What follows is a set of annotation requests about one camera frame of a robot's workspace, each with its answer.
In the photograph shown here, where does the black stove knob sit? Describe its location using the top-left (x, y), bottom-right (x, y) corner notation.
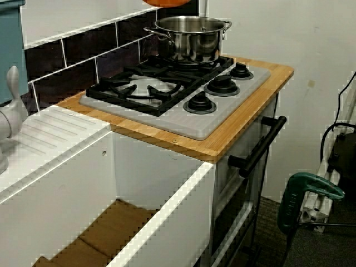
top-left (229, 62), bottom-right (254, 81)
top-left (204, 75), bottom-right (240, 97)
top-left (183, 92), bottom-right (217, 114)

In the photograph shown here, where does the grey stove top plate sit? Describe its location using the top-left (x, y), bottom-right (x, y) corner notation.
top-left (78, 62), bottom-right (271, 141)

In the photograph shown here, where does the stainless steel pot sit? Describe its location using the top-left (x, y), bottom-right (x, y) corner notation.
top-left (143, 16), bottom-right (233, 65)

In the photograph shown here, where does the black burner grate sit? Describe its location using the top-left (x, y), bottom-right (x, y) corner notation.
top-left (86, 56), bottom-right (235, 117)

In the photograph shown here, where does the wooden countertop board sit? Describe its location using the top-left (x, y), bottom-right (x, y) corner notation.
top-left (56, 57), bottom-right (295, 164)

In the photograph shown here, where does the white oven door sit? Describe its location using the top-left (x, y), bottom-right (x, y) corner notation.
top-left (210, 93), bottom-right (280, 267)

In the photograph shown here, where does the white sink drainboard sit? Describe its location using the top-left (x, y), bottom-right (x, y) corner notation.
top-left (0, 105), bottom-right (111, 195)

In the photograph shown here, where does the brown cardboard piece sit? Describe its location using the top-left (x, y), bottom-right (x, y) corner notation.
top-left (32, 199), bottom-right (160, 267)

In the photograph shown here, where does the green clamp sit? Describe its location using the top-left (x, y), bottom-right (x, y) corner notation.
top-left (277, 172), bottom-right (345, 234)

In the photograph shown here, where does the dark box device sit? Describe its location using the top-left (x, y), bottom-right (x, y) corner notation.
top-left (327, 132), bottom-right (356, 183)

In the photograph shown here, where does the grey toy faucet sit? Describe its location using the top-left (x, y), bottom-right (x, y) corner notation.
top-left (0, 65), bottom-right (29, 175)

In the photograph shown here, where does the black oven door handle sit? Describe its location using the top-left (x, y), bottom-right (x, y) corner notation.
top-left (228, 115), bottom-right (287, 178)

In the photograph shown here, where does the white metal frame leg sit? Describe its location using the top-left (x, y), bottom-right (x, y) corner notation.
top-left (299, 94), bottom-right (356, 233)

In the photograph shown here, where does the black cable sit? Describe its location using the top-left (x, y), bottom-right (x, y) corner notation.
top-left (320, 71), bottom-right (356, 167)

